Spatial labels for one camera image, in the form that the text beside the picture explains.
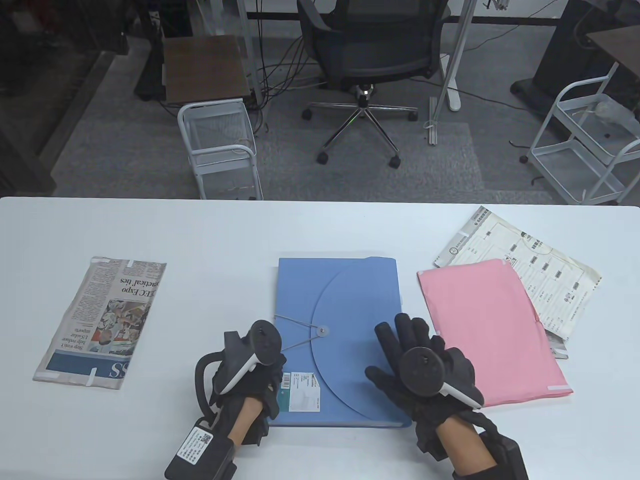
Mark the person's left hand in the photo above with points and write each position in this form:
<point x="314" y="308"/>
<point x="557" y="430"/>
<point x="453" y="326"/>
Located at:
<point x="272" y="380"/>

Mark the person's right hand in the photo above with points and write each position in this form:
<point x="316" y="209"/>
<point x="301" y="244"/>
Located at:
<point x="405" y="330"/>

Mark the pink paper material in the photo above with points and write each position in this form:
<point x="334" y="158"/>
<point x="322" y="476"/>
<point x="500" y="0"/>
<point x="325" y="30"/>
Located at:
<point x="480" y="310"/>

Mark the newspaper with grey photo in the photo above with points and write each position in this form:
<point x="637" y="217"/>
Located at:
<point x="557" y="346"/>

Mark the cream printed form sheet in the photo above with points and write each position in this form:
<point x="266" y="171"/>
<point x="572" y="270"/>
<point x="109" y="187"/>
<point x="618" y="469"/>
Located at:
<point x="550" y="270"/>

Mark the newspaper with blue banner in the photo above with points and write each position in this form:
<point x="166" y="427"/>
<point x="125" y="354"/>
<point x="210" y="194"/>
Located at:
<point x="100" y="320"/>

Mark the person's right forearm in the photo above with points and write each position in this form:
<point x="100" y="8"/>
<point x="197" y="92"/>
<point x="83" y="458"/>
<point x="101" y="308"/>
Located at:
<point x="465" y="445"/>

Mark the person's left forearm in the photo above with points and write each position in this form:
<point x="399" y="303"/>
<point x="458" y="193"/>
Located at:
<point x="245" y="422"/>

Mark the white black handheld controller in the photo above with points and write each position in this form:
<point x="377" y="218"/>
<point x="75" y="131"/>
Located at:
<point x="425" y="372"/>
<point x="265" y="342"/>

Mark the black wrist battery pack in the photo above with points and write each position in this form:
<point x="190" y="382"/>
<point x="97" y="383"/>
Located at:
<point x="510" y="455"/>
<point x="200" y="447"/>

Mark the aluminium bar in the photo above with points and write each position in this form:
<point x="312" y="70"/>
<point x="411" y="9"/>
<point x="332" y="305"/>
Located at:
<point x="433" y="120"/>

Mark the white desk leg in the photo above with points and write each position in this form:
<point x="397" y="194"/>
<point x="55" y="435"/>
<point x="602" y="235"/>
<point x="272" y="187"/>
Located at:
<point x="457" y="50"/>

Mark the black mesh office chair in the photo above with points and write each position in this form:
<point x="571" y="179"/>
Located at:
<point x="372" y="45"/>

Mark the clear plastic bag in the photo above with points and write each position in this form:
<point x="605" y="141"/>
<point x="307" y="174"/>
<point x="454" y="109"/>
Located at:
<point x="612" y="110"/>

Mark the brown wooden side table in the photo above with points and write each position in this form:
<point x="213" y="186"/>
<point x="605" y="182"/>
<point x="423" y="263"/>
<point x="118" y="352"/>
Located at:
<point x="205" y="65"/>

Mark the black pedestal desk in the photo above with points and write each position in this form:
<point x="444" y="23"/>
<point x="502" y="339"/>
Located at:
<point x="560" y="50"/>

